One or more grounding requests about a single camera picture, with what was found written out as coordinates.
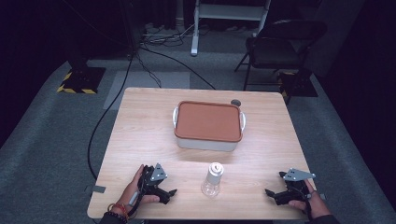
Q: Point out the grey tape piece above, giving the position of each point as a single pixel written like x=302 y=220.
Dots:
x=98 y=188

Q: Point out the clear bottle with silver cap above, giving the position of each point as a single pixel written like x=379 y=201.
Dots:
x=213 y=180

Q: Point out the person's right hand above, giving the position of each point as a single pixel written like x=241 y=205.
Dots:
x=316 y=203

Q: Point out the grey round table grommet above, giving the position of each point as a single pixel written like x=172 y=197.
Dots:
x=235 y=102

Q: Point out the person's left hand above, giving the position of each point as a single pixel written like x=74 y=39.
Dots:
x=132 y=193

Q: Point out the black base with yellow stripes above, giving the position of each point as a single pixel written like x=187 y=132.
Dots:
x=299 y=85
x=83 y=80

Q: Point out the white storage box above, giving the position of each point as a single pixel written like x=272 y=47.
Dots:
x=205 y=144

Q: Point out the black stand pole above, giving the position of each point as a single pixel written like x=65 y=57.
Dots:
x=132 y=28

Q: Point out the white metal stand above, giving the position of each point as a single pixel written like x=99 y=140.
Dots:
x=229 y=12

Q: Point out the black folding chair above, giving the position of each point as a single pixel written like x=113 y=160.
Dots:
x=274 y=49

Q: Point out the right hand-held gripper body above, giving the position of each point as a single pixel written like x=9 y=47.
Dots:
x=297 y=185

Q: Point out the brown box lid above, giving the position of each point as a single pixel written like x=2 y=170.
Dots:
x=208 y=120

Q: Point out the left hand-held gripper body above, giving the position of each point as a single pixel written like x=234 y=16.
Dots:
x=152 y=183

